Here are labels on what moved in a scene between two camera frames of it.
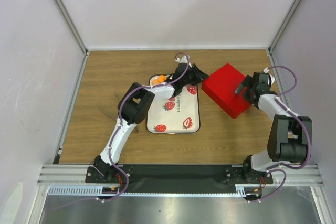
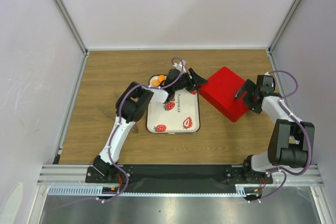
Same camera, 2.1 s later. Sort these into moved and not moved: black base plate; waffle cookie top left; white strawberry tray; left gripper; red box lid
Moved: left gripper; red box lid
Not moved: white strawberry tray; black base plate; waffle cookie top left
